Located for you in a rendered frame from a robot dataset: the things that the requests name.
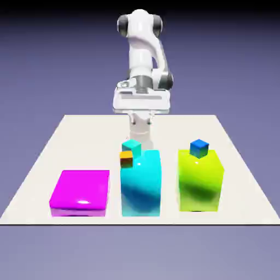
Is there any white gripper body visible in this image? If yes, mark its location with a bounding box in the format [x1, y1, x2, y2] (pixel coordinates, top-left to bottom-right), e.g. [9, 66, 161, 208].
[112, 86, 171, 115]

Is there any small teal cube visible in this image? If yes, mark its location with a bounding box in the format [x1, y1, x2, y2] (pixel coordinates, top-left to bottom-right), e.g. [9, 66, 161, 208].
[121, 139, 142, 159]

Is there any small orange cube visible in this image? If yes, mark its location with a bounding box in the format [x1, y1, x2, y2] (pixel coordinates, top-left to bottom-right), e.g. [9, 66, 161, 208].
[119, 150, 134, 169]

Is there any small blue cube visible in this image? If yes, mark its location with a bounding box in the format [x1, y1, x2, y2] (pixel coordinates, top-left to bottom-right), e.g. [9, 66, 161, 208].
[189, 138, 210, 159]

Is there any large cyan box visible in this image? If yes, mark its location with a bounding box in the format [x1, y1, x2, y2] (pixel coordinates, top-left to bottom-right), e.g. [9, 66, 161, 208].
[120, 149, 162, 218]

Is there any large lime green box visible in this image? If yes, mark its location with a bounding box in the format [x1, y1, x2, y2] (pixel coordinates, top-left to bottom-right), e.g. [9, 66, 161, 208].
[177, 149, 225, 212]

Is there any large magenta box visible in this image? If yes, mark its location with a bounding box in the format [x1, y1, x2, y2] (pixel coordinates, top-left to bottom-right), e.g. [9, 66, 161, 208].
[49, 170, 110, 218]

